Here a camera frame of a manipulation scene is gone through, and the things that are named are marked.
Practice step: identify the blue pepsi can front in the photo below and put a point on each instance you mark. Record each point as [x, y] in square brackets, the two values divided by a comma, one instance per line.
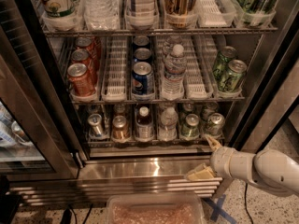
[142, 79]

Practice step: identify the silver can front bottom shelf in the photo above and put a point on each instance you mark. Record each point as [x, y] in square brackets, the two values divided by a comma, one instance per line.
[96, 125]

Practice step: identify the orange can shelf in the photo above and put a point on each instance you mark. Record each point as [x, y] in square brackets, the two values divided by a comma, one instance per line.
[91, 46]
[81, 80]
[83, 56]

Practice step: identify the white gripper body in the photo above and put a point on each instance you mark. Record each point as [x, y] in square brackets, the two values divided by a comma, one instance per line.
[220, 161]

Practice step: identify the green can front bottom shelf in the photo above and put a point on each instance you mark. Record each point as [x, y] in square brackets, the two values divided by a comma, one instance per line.
[189, 129]

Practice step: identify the orange can rear middle shelf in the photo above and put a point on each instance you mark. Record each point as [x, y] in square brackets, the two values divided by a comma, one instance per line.
[91, 46]

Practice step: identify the orange can front middle shelf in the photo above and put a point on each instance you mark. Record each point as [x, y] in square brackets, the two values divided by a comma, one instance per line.
[81, 80]

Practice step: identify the clear water bottle bottom shelf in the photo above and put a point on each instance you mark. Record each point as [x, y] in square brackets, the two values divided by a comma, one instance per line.
[167, 129]

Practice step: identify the green can front middle shelf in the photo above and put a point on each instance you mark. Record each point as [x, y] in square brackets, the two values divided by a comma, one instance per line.
[232, 76]

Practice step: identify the empty white tray left middle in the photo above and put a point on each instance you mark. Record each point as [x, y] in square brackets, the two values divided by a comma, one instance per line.
[114, 86]

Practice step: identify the water bottle top shelf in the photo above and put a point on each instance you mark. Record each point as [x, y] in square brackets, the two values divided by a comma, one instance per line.
[101, 14]

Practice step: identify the white labelled bottle top shelf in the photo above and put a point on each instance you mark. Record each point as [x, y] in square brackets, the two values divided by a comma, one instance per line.
[141, 13]

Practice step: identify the empty white tray top shelf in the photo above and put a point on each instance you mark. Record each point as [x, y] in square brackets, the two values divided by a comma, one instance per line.
[215, 13]

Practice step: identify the green can rear bottom shelf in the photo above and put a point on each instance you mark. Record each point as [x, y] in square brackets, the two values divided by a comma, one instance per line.
[184, 110]

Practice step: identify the bronze can front bottom shelf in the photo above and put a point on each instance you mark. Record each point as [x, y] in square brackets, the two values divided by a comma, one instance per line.
[120, 128]

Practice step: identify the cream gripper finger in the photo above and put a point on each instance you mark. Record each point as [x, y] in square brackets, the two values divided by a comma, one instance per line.
[213, 143]
[202, 171]

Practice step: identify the green can right rear bottom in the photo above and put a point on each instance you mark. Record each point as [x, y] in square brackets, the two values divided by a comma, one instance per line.
[208, 109]

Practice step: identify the blue pepsi can rear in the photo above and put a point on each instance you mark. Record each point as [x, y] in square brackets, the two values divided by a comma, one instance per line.
[141, 41]

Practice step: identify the fridge door right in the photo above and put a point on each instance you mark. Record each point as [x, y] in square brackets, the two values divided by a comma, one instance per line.
[271, 88]

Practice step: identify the green can right front bottom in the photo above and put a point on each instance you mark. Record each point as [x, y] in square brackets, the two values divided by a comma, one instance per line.
[214, 124]

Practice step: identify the blue pepsi can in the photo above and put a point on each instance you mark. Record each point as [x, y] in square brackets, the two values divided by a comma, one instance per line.
[141, 41]
[142, 79]
[142, 55]

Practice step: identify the empty white tray right middle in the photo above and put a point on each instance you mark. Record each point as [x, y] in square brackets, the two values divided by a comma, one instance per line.
[195, 83]

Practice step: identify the green can rear middle shelf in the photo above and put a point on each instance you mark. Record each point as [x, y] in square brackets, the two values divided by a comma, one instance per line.
[225, 55]

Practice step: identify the dark soda bottle white cap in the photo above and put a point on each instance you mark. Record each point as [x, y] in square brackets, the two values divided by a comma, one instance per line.
[144, 124]

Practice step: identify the fridge glass door left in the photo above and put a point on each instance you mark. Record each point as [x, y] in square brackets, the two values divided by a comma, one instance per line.
[43, 139]

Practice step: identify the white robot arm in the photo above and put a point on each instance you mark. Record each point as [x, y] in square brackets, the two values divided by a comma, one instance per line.
[269, 170]

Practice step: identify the water bottle middle shelf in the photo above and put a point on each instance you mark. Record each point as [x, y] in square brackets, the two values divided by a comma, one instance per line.
[175, 65]

